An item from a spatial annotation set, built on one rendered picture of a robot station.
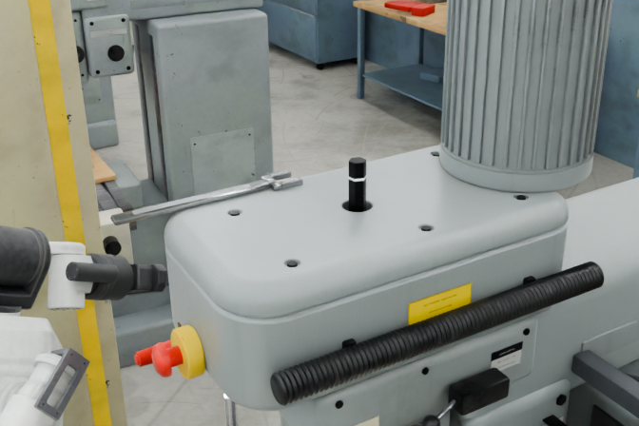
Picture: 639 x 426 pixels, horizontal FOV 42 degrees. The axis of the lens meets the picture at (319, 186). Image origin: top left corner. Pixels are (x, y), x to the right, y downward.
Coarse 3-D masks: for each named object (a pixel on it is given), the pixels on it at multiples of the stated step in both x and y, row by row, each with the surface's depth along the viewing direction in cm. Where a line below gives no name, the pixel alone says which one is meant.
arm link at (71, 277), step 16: (64, 256) 149; (80, 256) 151; (96, 256) 156; (48, 272) 150; (64, 272) 149; (80, 272) 146; (96, 272) 149; (112, 272) 152; (48, 288) 149; (64, 288) 148; (80, 288) 150; (96, 288) 154; (112, 288) 156; (48, 304) 148; (64, 304) 147; (80, 304) 149
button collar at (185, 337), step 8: (176, 328) 94; (184, 328) 94; (192, 328) 94; (176, 336) 94; (184, 336) 93; (192, 336) 93; (176, 344) 95; (184, 344) 92; (192, 344) 92; (200, 344) 93; (184, 352) 92; (192, 352) 92; (200, 352) 92; (184, 360) 93; (192, 360) 92; (200, 360) 92; (184, 368) 94; (192, 368) 92; (200, 368) 93; (184, 376) 94; (192, 376) 93
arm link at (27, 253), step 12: (0, 228) 120; (12, 228) 123; (24, 228) 125; (0, 240) 118; (12, 240) 120; (24, 240) 122; (36, 240) 124; (0, 252) 118; (12, 252) 119; (24, 252) 121; (36, 252) 123; (0, 264) 118; (12, 264) 119; (24, 264) 121; (36, 264) 123; (0, 276) 119; (12, 276) 120; (24, 276) 122
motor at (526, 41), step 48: (480, 0) 96; (528, 0) 93; (576, 0) 93; (480, 48) 98; (528, 48) 95; (576, 48) 96; (480, 96) 100; (528, 96) 98; (576, 96) 99; (480, 144) 102; (528, 144) 100; (576, 144) 102; (528, 192) 102
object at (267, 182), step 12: (264, 180) 106; (276, 180) 107; (288, 180) 106; (300, 180) 105; (216, 192) 102; (228, 192) 102; (240, 192) 103; (252, 192) 104; (156, 204) 99; (168, 204) 99; (180, 204) 99; (192, 204) 100; (120, 216) 96; (132, 216) 96; (144, 216) 97
